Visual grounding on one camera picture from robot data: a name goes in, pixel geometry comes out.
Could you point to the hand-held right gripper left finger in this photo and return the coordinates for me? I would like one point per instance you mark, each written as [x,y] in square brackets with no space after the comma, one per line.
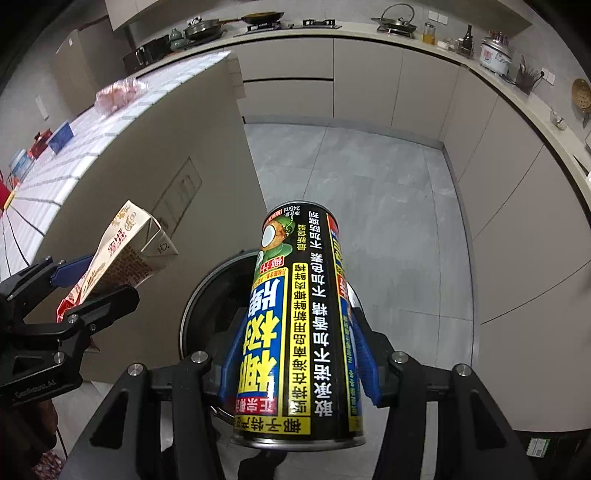
[233,353]

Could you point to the kitchen counter with cabinets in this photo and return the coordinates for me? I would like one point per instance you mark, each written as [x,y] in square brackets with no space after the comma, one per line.
[508,207]

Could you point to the blue bowl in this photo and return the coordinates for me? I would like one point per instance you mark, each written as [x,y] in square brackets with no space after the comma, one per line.
[60,137]

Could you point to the beige kitchen island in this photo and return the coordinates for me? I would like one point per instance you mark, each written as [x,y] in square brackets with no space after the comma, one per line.
[184,161]

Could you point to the pan with glass lid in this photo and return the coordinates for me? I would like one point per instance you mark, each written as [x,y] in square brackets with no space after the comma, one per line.
[203,28]

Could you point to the red cooking pot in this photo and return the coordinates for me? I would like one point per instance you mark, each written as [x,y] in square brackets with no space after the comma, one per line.
[39,145]

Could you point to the gas stove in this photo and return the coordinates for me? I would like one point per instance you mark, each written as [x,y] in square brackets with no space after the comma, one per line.
[318,24]

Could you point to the black round trash bin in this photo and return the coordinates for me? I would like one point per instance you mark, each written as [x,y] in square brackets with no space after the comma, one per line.
[203,314]

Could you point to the beige drink carton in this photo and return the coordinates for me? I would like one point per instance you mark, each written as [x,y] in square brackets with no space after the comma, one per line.
[124,263]

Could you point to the dark glass bottle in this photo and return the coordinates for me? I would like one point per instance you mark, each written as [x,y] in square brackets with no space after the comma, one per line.
[467,44]

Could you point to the white wall panel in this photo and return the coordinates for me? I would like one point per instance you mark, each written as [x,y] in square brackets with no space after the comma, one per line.
[43,107]

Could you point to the white rice cooker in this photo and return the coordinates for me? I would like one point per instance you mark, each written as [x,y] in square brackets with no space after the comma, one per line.
[496,55]

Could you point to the green teapot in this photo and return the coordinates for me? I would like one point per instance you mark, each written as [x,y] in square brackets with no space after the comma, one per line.
[176,39]

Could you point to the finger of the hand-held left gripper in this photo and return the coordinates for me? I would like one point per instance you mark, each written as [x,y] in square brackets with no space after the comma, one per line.
[106,300]
[69,271]

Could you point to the black microwave oven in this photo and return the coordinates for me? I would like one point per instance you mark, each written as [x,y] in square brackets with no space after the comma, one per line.
[147,53]

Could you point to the white grid tablecloth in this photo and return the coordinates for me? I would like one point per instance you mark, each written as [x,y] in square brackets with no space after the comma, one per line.
[92,138]

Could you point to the pink plastic bag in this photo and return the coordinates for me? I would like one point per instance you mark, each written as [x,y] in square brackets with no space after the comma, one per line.
[120,94]

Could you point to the white wall outlet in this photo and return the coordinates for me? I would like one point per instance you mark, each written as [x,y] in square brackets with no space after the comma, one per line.
[437,16]

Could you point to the tall beige cabinet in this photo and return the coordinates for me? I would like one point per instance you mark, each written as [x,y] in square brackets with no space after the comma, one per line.
[87,64]

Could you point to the yellow oil bottle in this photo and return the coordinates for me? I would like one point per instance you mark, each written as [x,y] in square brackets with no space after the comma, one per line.
[429,34]

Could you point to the upper wall cabinets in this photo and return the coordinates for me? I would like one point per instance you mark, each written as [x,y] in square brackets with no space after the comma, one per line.
[138,11]

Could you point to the bamboo strainer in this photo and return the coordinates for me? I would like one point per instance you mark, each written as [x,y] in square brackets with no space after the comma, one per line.
[581,92]

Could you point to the black and yellow drink can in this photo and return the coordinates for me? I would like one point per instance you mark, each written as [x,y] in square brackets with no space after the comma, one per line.
[300,323]

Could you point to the small glass jar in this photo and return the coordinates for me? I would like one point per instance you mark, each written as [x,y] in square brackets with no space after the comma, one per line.
[559,121]

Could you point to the black wok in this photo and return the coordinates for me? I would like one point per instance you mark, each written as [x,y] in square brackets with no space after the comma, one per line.
[268,17]

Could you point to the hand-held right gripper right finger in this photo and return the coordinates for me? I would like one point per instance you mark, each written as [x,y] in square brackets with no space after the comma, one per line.
[367,364]

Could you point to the glass lid wok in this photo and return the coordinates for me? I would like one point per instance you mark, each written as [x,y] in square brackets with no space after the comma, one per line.
[397,18]

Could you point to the black knife holder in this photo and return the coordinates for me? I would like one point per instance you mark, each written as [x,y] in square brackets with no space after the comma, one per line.
[526,78]

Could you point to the white tub with blue label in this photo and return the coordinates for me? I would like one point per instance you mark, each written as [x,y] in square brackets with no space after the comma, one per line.
[21,164]

